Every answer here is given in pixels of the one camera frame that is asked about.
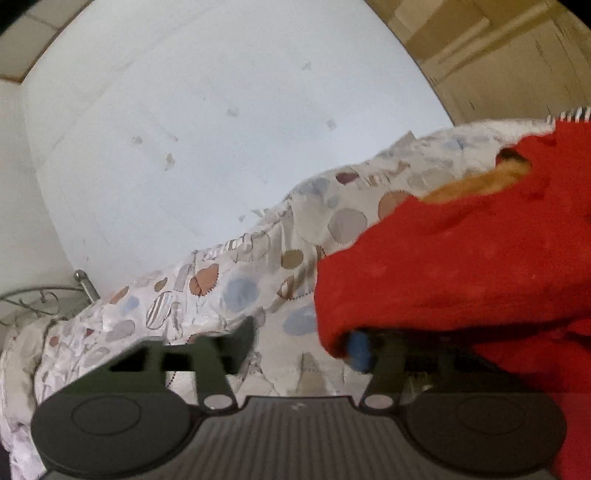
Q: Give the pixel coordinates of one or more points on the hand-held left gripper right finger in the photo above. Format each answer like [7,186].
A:
[361,353]

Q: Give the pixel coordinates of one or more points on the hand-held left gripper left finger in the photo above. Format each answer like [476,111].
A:
[242,340]

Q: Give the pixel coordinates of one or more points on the red knit garment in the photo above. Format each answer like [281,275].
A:
[461,258]

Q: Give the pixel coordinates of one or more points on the patterned bed quilt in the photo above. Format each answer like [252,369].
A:
[277,277]

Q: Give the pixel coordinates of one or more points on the orange cloth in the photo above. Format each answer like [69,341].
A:
[475,184]

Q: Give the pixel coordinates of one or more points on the brown cardboard sheet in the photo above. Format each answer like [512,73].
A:
[508,69]

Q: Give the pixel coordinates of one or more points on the metal bed frame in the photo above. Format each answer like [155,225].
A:
[85,281]

